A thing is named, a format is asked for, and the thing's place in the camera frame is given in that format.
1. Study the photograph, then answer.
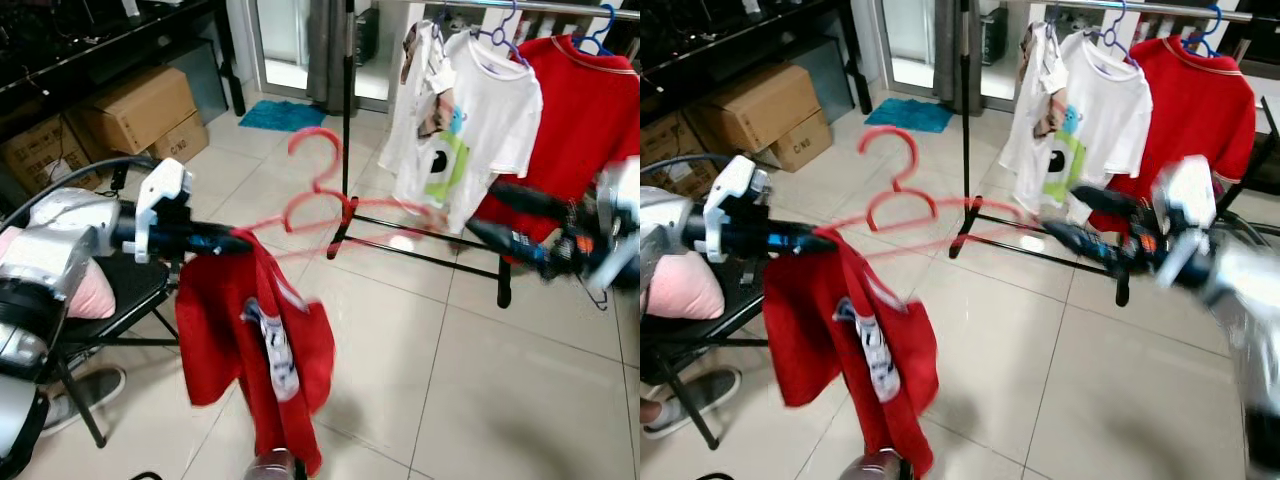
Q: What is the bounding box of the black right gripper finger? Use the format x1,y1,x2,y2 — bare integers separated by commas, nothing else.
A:
488,181,573,219
1068,182,1151,219
466,219,557,277
1043,219,1137,273

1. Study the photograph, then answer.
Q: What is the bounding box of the red t-shirt white print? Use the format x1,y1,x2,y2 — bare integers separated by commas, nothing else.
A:
762,228,941,476
175,232,336,476

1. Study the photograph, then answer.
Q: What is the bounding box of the red plastic hanger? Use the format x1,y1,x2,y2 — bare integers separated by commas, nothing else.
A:
240,127,446,263
835,125,1051,263

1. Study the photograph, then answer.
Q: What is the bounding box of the blue plastic hanger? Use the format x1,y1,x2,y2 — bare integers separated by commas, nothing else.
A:
575,3,619,56
1180,5,1227,56

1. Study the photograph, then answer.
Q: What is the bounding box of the black folding chair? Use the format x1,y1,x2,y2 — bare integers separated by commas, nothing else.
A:
640,285,771,451
40,255,186,449

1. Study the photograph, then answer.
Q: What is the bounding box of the white cartoon print t-shirt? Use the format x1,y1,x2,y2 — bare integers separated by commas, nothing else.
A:
1015,32,1154,227
395,30,544,236

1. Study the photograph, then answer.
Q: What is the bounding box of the plain red t-shirt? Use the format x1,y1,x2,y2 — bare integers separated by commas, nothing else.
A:
1085,37,1257,237
470,35,641,266

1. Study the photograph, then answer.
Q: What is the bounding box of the pink cushion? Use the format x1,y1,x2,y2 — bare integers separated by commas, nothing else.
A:
65,255,117,321
645,250,726,321

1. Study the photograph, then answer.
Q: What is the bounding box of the white patterned shirt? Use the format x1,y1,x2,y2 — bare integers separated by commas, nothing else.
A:
380,20,451,206
998,22,1066,201

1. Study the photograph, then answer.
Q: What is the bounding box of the teal floor mat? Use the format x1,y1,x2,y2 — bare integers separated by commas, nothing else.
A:
865,98,954,134
238,100,329,133

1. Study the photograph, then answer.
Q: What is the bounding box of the large plain cardboard box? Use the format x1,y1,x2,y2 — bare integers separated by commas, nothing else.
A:
72,65,199,156
700,62,823,151

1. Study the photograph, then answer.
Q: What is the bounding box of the grey sneaker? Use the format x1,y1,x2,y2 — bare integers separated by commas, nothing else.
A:
40,365,128,436
640,367,743,439

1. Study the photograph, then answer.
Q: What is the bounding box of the white-framed glass door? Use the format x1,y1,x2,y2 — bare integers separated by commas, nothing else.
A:
880,0,941,96
250,0,311,96

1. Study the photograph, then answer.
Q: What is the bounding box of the grey curtain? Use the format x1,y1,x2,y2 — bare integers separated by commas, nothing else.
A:
935,0,986,113
305,0,351,116

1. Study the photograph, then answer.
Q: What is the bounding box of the black table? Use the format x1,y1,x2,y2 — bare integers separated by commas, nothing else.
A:
0,0,246,121
640,0,871,116

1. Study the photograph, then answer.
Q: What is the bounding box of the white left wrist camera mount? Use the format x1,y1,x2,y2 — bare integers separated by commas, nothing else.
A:
133,158,193,263
703,155,771,263

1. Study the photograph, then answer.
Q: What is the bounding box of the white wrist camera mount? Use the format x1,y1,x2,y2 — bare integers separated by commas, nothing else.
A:
590,155,641,293
133,158,193,263
703,155,771,263
1150,155,1223,291

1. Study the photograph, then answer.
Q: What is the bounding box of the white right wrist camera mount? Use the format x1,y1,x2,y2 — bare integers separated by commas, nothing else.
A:
590,155,641,293
1150,155,1223,291

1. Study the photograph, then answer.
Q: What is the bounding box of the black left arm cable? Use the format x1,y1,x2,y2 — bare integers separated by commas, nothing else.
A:
640,153,736,181
0,155,159,233

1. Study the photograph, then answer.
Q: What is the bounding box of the black clothes rack silver rail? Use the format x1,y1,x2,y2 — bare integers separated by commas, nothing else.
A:
330,0,641,309
950,0,1280,307

